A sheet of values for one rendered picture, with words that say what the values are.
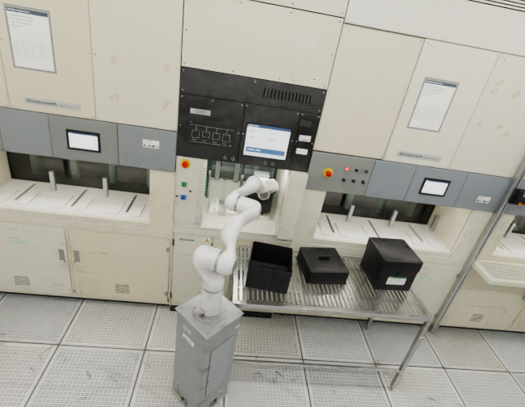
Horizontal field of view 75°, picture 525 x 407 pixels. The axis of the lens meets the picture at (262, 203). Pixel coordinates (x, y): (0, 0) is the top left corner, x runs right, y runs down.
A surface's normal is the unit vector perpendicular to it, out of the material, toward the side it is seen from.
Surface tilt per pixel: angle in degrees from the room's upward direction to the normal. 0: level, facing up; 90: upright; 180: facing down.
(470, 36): 90
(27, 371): 0
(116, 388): 0
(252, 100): 90
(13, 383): 0
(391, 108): 90
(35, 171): 90
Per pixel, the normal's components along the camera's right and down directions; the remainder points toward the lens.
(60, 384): 0.16, -0.87
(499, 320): 0.05, 0.48
